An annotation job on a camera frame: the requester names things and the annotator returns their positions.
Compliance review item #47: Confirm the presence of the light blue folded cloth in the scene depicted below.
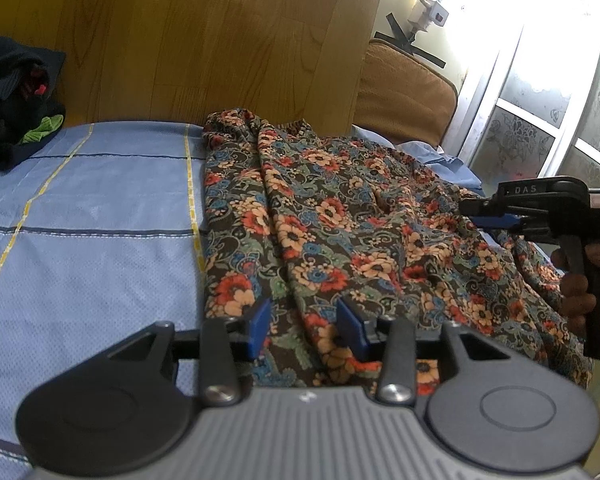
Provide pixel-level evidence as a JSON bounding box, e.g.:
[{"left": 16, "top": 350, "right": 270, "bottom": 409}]
[{"left": 350, "top": 125, "right": 488, "bottom": 198}]

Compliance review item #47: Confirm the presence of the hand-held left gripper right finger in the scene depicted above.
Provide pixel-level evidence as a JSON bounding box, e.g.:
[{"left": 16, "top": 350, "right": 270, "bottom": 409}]
[{"left": 336, "top": 299, "right": 512, "bottom": 406}]

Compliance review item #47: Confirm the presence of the wooden headboard panel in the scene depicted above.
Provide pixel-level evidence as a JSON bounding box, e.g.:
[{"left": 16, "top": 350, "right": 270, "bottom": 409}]
[{"left": 0, "top": 0, "right": 396, "bottom": 143}]

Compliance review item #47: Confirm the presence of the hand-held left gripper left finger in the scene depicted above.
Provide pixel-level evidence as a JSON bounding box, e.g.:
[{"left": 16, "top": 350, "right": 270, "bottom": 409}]
[{"left": 107, "top": 299, "right": 273, "bottom": 407}]

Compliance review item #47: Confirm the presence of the red patterned cloth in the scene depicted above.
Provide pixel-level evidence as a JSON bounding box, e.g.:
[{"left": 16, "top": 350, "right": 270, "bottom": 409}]
[{"left": 21, "top": 66, "right": 49, "bottom": 97}]

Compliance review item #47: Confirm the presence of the floral patterned garment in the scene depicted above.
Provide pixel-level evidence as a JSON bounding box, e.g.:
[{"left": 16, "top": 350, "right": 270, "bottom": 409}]
[{"left": 200, "top": 107, "right": 596, "bottom": 391}]

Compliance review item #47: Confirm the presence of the dark navy clothes pile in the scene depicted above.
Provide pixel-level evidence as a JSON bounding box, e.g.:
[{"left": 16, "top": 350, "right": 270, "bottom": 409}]
[{"left": 0, "top": 36, "right": 67, "bottom": 173}]

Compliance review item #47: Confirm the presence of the person's right hand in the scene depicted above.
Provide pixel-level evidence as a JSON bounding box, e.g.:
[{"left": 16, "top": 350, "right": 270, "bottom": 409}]
[{"left": 551, "top": 242, "right": 600, "bottom": 343}]

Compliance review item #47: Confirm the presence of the green garment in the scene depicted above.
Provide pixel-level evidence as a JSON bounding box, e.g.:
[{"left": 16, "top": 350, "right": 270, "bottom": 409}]
[{"left": 0, "top": 115, "right": 65, "bottom": 152}]

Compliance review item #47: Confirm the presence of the black tape cross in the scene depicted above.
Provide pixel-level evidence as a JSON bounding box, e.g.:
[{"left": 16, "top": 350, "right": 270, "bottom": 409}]
[{"left": 374, "top": 10, "right": 447, "bottom": 69}]

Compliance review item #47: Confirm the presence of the blue checked bed sheet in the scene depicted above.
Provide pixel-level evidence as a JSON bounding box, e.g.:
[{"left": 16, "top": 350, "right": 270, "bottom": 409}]
[{"left": 0, "top": 121, "right": 213, "bottom": 466}]

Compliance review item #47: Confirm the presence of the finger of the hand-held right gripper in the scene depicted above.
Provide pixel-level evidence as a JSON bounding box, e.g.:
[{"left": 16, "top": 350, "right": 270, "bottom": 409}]
[{"left": 459, "top": 199, "right": 524, "bottom": 232}]

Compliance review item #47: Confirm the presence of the brown cushion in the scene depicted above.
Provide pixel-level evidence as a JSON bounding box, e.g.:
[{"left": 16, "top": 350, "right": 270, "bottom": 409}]
[{"left": 352, "top": 39, "right": 460, "bottom": 148}]

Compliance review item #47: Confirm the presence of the frosted glass white-framed door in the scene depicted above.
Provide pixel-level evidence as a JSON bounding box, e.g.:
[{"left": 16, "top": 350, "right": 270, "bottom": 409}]
[{"left": 445, "top": 0, "right": 600, "bottom": 201}]

